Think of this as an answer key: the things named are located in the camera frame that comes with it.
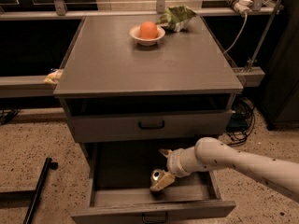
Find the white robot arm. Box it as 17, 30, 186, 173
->
149, 137, 299, 203

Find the orange fruit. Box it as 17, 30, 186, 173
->
139, 21, 157, 39

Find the grey drawer cabinet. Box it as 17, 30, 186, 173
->
53, 13, 244, 224

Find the silver 7up soda can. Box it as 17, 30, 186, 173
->
149, 169, 165, 192

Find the green chip bag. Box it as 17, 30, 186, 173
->
156, 5, 196, 32

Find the white bowl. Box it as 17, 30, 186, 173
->
130, 24, 165, 47

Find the white power strip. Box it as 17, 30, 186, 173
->
225, 0, 250, 15

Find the yellow sponge on rail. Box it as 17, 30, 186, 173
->
44, 69, 63, 85

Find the grey metal side rail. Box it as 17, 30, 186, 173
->
0, 76, 56, 98

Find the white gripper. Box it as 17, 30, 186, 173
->
149, 147, 200, 192

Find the black metal stand leg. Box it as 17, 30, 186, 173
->
23, 158, 58, 224

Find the white power cable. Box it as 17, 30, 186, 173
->
222, 12, 249, 55

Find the open grey lower drawer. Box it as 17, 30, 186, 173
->
71, 139, 235, 224

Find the black cable bundle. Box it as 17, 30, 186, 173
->
215, 96, 256, 147

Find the closed grey upper drawer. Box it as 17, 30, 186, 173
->
68, 110, 233, 143

